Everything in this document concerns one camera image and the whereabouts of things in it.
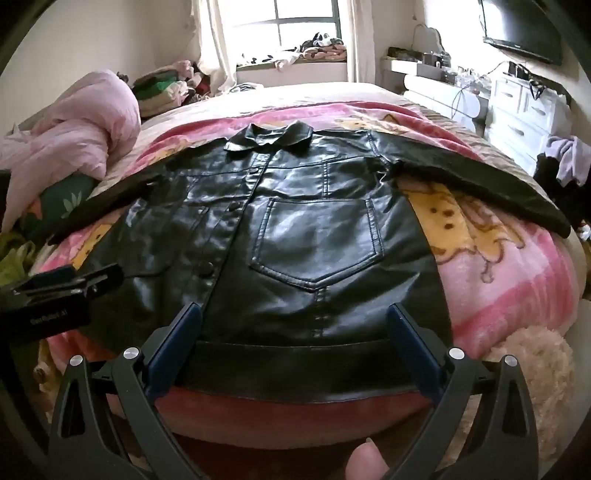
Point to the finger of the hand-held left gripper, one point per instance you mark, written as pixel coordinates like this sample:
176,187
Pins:
51,276
104,277

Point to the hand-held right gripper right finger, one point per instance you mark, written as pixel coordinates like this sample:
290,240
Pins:
418,348

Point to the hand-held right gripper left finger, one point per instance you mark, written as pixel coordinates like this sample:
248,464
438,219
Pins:
178,344

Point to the black leather jacket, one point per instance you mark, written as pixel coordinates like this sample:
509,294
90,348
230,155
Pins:
286,240

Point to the pile of folded clothes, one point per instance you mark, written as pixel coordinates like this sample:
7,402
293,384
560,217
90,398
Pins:
161,87

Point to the clothes on windowsill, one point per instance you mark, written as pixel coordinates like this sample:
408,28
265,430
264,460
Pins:
300,50

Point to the person's right hand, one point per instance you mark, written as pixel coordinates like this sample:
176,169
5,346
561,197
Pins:
367,467

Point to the yellow-green cloth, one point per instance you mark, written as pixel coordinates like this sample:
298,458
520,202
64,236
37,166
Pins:
14,263

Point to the green leaf print pillow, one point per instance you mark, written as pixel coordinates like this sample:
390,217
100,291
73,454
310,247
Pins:
60,198

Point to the pink printed blanket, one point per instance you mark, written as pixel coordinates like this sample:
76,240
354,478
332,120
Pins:
498,286

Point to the cream plush cushion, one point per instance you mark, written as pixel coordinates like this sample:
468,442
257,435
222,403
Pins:
531,378

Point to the black cloth heap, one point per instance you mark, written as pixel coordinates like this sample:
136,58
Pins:
551,194

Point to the lavender garment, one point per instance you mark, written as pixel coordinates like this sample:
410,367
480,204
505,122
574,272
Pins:
570,157

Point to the white drawer dresser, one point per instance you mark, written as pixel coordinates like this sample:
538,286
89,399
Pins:
517,115

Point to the white desk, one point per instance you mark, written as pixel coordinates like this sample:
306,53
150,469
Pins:
434,90

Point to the white curtain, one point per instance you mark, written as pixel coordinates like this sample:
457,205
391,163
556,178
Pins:
214,41
364,37

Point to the heart-shaped mirror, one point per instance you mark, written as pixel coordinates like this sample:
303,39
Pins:
429,39

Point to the window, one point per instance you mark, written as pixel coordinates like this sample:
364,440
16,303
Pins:
304,21

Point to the black flat television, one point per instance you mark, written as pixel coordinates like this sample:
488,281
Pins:
521,27

